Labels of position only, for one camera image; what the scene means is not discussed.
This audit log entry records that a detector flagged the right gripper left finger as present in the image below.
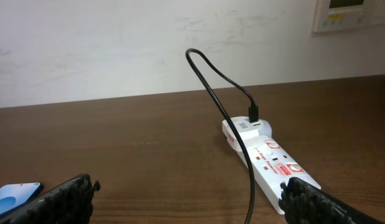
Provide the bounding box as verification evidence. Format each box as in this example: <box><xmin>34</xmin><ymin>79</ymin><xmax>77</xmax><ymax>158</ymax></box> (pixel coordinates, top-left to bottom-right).
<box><xmin>0</xmin><ymin>174</ymin><xmax>101</xmax><ymax>224</ymax></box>

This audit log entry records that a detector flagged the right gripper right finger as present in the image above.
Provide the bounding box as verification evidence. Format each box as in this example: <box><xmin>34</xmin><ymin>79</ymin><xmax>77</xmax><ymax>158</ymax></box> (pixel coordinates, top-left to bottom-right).
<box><xmin>278</xmin><ymin>177</ymin><xmax>382</xmax><ymax>224</ymax></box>

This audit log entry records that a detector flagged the blue Galaxy smartphone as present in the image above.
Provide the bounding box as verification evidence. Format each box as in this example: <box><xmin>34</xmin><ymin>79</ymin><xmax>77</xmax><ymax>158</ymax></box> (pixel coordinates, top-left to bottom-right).
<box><xmin>0</xmin><ymin>182</ymin><xmax>44</xmax><ymax>215</ymax></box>

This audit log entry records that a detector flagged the black charger cable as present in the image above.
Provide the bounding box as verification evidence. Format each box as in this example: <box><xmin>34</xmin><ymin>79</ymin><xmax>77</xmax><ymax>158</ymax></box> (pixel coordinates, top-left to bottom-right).
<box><xmin>185</xmin><ymin>48</ymin><xmax>260</xmax><ymax>224</ymax></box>

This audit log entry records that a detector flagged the white charger plug adapter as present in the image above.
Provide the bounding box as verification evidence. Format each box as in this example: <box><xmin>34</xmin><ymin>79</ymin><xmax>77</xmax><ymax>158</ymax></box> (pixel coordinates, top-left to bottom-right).
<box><xmin>231</xmin><ymin>116</ymin><xmax>272</xmax><ymax>140</ymax></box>

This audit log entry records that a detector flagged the white power strip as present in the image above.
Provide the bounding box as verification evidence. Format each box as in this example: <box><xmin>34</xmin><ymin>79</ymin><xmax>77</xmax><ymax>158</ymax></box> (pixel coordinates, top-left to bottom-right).
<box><xmin>243</xmin><ymin>136</ymin><xmax>321</xmax><ymax>215</ymax></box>

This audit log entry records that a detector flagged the white wall control panel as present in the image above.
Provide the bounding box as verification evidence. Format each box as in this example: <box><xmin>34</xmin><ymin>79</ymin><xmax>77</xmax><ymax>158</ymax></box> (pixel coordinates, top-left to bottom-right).
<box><xmin>313</xmin><ymin>0</ymin><xmax>385</xmax><ymax>33</ymax></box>

